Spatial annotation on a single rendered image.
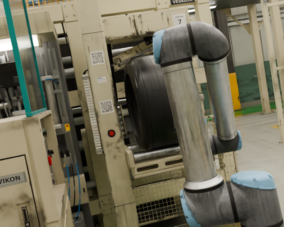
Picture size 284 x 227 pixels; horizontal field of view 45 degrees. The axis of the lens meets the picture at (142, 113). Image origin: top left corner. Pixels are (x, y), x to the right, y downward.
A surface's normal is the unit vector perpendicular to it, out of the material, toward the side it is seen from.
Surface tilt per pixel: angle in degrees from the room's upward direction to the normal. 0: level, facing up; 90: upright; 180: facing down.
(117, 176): 90
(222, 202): 63
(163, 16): 90
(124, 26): 90
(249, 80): 90
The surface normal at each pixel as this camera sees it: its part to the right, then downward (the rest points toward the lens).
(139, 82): -0.60, -0.21
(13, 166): 0.18, 0.04
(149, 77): 0.07, -0.44
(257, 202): -0.17, 0.04
